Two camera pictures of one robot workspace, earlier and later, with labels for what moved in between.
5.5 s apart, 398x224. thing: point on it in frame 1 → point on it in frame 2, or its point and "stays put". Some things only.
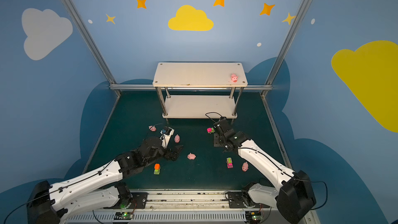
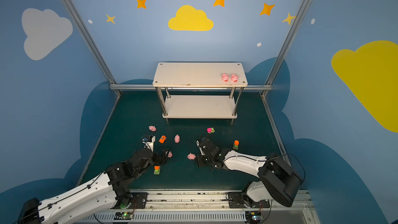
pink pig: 234,78 stays put
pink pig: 191,156 stays put
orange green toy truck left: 157,169 stays put
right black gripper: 220,127 → 203,154
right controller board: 253,217 stays put
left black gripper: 169,153 → 159,157
